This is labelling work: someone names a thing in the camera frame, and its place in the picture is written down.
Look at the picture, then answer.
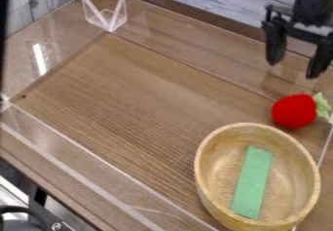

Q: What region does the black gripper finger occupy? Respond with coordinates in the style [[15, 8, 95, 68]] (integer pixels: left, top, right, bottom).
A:
[[305, 33, 333, 79], [263, 19, 288, 65]]

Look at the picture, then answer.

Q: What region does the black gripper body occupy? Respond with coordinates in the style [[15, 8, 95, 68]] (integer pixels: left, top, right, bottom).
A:
[[261, 0, 333, 45]]

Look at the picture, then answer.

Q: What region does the red plush strawberry toy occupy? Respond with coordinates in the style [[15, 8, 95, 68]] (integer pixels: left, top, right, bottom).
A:
[[271, 93, 333, 129]]

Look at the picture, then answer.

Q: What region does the wooden bowl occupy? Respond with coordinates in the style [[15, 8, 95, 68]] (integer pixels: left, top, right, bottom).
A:
[[195, 123, 321, 231]]

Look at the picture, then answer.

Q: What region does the green rectangular block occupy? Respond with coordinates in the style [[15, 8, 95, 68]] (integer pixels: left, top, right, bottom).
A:
[[231, 146, 273, 219]]

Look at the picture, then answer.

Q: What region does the clear acrylic corner bracket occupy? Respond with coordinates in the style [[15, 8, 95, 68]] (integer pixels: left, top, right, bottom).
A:
[[83, 0, 128, 32]]

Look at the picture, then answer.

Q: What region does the clear acrylic front wall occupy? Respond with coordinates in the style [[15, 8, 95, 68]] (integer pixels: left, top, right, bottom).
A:
[[0, 102, 219, 231]]

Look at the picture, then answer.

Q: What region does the black metal table mount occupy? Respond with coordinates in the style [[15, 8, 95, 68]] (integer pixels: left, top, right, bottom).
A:
[[28, 187, 76, 231]]

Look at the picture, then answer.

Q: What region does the black cable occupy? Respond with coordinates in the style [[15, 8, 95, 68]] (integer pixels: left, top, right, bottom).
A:
[[0, 205, 40, 231]]

